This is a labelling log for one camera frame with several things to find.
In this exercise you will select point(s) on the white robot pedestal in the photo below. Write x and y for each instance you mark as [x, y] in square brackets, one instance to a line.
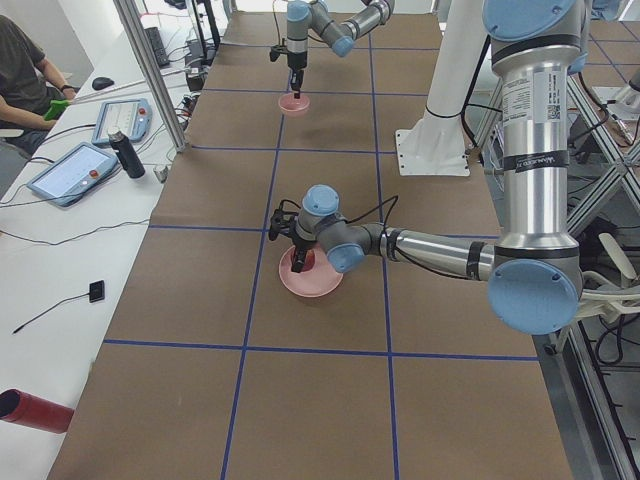
[435, 145]

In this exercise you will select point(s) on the pink bowl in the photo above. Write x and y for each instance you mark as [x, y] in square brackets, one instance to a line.
[293, 104]

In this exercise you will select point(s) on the far teach pendant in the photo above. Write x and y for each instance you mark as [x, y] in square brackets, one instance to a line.
[132, 117]

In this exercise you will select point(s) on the black water bottle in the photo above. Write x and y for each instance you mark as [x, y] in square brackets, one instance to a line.
[125, 152]

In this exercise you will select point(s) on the black computer mouse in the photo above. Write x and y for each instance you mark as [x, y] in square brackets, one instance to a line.
[101, 83]

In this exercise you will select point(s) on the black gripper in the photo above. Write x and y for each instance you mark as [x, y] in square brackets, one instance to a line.
[296, 60]
[303, 243]

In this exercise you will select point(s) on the aluminium frame post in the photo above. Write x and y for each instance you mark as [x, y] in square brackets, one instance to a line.
[129, 17]

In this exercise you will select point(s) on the red apple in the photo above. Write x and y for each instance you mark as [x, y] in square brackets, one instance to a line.
[309, 261]

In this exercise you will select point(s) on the near teach pendant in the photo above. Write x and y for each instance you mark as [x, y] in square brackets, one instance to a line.
[68, 179]

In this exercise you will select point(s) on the seated person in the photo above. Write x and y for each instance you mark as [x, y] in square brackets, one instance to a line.
[29, 83]

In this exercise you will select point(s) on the pink plate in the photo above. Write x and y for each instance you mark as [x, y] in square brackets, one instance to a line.
[317, 281]

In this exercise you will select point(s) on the teach pendant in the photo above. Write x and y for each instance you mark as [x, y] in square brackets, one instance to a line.
[68, 179]
[132, 117]

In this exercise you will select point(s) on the red cylinder bottle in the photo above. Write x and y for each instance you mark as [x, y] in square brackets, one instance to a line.
[21, 408]

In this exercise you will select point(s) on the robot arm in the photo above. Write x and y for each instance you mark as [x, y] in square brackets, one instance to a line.
[532, 271]
[303, 17]

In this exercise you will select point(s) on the small black square device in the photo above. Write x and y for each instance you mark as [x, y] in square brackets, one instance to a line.
[96, 291]

